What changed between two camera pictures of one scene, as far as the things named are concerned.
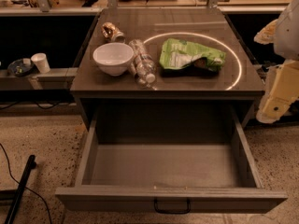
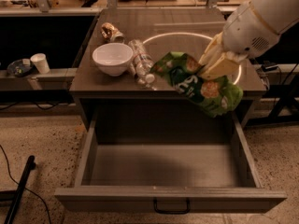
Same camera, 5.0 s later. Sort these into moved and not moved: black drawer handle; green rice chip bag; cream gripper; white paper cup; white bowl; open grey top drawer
Moved: green rice chip bag; cream gripper
Not moved: black drawer handle; white bowl; open grey top drawer; white paper cup
